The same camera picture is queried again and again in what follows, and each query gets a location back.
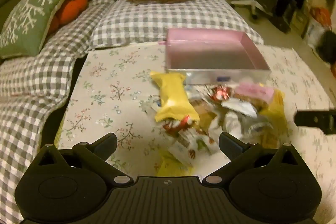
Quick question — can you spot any green snowflake pillow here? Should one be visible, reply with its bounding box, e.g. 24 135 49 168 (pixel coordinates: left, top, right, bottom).
0 0 83 59

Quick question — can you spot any dark bag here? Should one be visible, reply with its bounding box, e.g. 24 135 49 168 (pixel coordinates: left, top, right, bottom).
316 30 336 65

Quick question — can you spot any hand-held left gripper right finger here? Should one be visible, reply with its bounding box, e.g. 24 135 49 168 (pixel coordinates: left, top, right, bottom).
203 132 303 185

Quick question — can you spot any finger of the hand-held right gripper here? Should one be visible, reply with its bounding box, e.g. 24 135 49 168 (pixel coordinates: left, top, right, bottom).
294 108 336 135

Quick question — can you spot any pink box with silver sides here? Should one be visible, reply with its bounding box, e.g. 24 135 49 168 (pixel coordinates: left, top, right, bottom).
165 28 271 86

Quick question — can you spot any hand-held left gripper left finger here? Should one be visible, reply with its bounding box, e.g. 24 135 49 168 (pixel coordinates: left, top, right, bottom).
33 133 134 186

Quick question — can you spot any pink snack packet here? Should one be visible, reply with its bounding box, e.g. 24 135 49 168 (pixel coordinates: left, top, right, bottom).
236 82 274 104

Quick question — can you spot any beige snack packet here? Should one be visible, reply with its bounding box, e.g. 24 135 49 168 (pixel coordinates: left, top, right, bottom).
191 100 219 133

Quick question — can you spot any white snack packet dark print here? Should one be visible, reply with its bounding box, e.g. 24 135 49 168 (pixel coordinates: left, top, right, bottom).
221 99 258 119

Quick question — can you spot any red and white snack packet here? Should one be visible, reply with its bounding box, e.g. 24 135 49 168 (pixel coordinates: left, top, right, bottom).
162 116 196 137

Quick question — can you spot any small orange pumpkin cushion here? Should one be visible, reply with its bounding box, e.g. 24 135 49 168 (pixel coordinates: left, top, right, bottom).
46 0 88 34

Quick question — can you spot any grey checkered pillow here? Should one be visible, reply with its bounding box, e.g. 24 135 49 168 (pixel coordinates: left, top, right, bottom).
0 0 116 224

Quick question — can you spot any white snack packet nut print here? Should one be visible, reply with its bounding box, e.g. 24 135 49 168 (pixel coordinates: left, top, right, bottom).
167 134 214 162

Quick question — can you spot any crinkled silver snack packet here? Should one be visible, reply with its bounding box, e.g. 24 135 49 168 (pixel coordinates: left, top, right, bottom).
223 113 274 141

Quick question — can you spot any small yellow snack packet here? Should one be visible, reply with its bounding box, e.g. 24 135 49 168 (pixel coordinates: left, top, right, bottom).
157 153 196 177

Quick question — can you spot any large yellow snack packet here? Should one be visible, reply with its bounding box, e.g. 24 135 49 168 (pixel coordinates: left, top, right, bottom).
150 70 200 125

